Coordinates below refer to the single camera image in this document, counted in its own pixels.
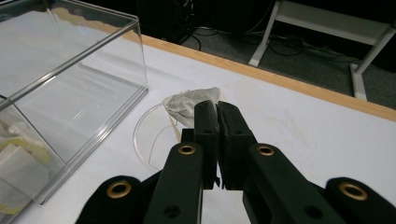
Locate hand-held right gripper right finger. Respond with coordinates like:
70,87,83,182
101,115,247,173
217,100,260,191

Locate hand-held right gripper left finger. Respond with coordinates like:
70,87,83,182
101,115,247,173
181,99,220,190

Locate single grey tea bag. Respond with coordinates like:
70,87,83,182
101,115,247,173
162,86,222,129

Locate clear glass cup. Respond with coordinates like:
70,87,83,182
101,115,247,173
132,102,188,173

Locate clear plastic box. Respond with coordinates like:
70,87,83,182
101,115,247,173
0,0,149,224

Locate pile of tea bags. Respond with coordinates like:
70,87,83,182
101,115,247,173
0,106,67,220

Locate white table cover board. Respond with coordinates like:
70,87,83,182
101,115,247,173
12,34,396,224

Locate white metal stand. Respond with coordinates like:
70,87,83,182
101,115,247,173
247,0,396,103

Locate black floor cables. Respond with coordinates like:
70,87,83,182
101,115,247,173
178,24,205,52

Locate tangled cables under stand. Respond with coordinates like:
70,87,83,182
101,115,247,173
264,29,362,64

